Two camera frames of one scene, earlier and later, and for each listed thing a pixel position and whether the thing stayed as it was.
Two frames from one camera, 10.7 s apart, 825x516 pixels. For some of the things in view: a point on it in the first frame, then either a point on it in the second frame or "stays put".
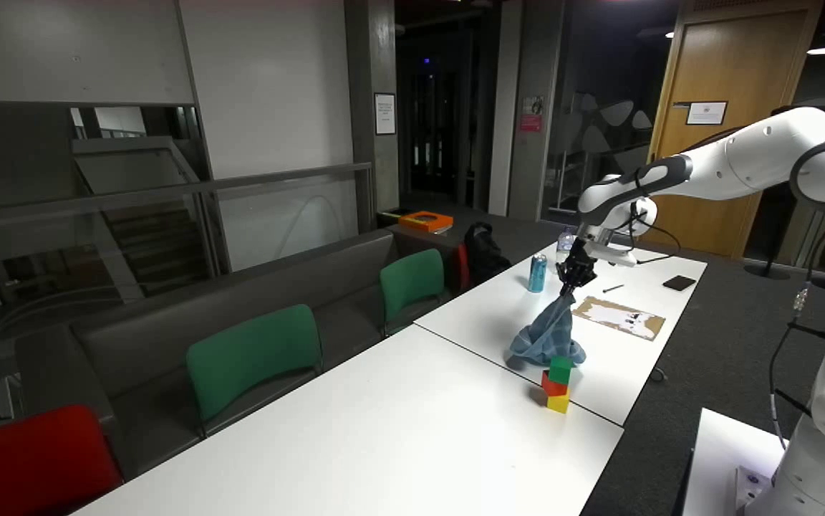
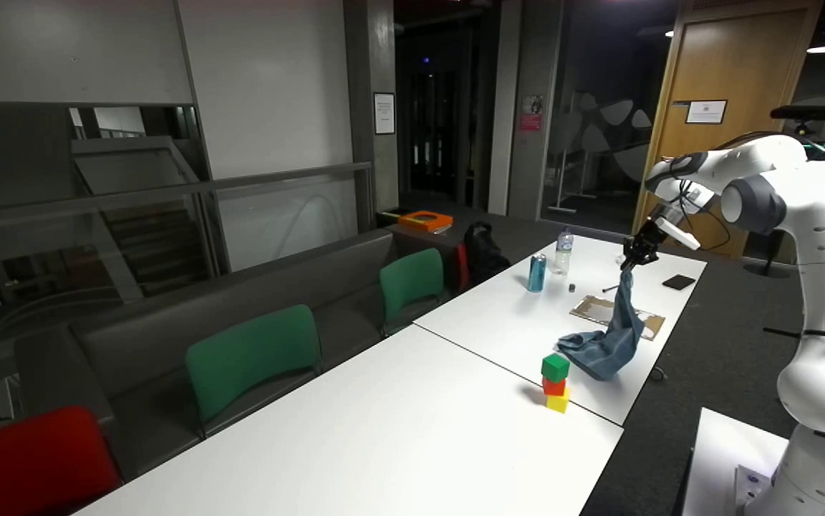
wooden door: x=735 y=65 stays put
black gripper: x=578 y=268 -> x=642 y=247
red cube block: x=553 y=389 stays put
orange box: x=429 y=221 stays put
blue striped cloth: x=545 y=340 -> x=605 y=352
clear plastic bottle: x=566 y=240 stays put
